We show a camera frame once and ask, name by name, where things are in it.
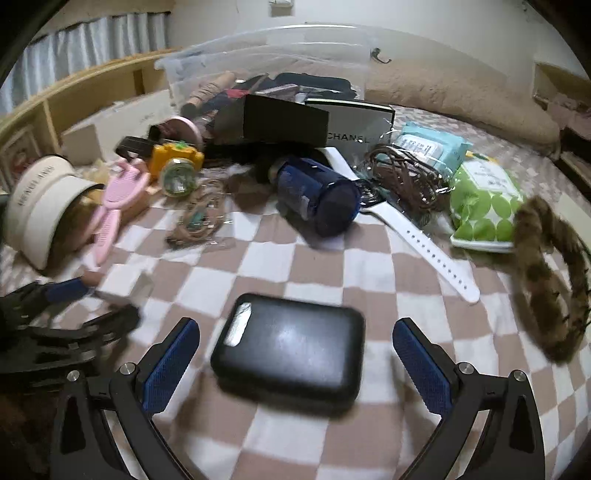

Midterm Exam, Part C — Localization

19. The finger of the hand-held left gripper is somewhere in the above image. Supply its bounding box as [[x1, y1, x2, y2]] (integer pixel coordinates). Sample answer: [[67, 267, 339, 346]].
[[25, 304, 142, 357], [0, 276, 94, 324]]

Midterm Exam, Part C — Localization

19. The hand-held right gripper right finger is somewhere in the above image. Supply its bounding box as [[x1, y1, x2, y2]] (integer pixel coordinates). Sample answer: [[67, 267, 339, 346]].
[[392, 316, 546, 480]]

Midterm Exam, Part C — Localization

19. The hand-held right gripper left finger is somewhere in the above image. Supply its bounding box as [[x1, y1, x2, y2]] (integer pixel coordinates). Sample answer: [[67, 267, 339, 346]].
[[50, 316, 201, 480]]

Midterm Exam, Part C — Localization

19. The black power bank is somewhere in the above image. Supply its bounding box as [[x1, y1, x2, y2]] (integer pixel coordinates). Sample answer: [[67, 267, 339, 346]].
[[210, 293, 366, 409]]

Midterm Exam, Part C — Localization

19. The brown furry headband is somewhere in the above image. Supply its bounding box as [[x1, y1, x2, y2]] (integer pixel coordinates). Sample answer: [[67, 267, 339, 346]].
[[512, 195, 591, 363]]

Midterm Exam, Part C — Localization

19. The clear plastic storage container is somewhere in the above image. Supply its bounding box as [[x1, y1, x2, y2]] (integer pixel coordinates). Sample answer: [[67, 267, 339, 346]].
[[154, 23, 384, 121]]

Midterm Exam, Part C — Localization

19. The brown hair piece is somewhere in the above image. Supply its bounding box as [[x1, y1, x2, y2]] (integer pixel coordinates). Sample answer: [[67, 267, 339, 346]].
[[51, 189, 121, 264]]

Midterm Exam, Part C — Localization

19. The white smartwatch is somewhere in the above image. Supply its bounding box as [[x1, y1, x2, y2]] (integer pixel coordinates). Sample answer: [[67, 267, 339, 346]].
[[323, 147, 482, 304]]

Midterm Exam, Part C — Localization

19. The pink comb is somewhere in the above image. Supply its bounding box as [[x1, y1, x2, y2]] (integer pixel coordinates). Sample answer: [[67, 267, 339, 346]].
[[90, 159, 151, 266]]

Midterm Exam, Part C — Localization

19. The beige hair claw clip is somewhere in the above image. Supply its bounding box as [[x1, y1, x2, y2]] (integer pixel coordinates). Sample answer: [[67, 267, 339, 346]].
[[88, 161, 116, 185]]

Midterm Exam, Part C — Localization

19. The checkered bed sheet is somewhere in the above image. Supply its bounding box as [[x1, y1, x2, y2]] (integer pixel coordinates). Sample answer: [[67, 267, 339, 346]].
[[0, 104, 591, 480]]

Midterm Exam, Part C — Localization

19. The dark brown belt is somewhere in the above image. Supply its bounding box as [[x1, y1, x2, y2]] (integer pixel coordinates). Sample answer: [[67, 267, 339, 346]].
[[115, 124, 160, 160]]

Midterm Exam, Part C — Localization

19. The green wet wipes pack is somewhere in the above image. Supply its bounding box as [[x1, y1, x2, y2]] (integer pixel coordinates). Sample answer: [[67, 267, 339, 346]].
[[449, 157, 527, 252]]

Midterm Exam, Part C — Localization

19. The white cardboard box with clutter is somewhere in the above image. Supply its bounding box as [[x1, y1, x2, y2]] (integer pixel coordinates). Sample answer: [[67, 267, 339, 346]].
[[60, 88, 178, 167]]

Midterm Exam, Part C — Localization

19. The pink round case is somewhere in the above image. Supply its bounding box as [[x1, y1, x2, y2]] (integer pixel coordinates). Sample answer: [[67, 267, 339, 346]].
[[154, 116, 204, 148]]

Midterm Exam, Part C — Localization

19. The wooden bedside shelf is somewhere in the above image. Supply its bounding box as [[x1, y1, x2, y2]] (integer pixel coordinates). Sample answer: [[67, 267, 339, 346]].
[[0, 46, 183, 195]]

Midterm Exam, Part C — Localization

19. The dark blue supplement bottle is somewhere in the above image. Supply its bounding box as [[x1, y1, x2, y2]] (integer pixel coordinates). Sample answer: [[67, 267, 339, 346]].
[[276, 156, 362, 238]]

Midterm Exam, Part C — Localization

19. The blue wet wipes pack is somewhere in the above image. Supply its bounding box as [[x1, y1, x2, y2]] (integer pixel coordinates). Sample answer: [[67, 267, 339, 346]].
[[394, 121, 472, 178]]

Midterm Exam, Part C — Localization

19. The black and white box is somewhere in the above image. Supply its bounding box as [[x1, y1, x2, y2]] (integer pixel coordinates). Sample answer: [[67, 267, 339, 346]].
[[305, 98, 395, 153]]

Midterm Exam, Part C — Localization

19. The grey curtain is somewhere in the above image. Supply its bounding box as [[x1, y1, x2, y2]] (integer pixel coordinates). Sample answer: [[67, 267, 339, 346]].
[[0, 11, 169, 116]]

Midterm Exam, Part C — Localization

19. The plain black box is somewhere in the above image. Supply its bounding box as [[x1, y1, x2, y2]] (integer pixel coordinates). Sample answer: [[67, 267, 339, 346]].
[[215, 95, 329, 148]]

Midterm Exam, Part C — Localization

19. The beige quilt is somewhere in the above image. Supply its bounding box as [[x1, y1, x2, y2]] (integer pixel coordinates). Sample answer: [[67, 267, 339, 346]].
[[365, 58, 561, 158]]

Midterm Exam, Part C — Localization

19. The wooden closet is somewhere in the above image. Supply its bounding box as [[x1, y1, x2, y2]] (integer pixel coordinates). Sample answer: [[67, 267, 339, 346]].
[[533, 60, 591, 185]]

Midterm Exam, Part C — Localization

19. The red doll in frame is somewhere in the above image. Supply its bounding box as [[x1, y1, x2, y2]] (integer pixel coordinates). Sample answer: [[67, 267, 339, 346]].
[[0, 127, 40, 192]]

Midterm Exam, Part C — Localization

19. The beige necklace in clear bag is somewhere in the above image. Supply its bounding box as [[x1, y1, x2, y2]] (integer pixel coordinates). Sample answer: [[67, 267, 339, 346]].
[[166, 178, 232, 250]]

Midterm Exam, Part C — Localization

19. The yellow toy camera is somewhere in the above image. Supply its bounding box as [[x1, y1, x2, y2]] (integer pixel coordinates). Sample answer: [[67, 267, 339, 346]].
[[148, 141, 205, 198]]

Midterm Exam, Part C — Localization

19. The brown cord bundle in bag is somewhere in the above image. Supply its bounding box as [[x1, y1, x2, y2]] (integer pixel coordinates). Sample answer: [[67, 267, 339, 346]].
[[362, 144, 451, 217]]

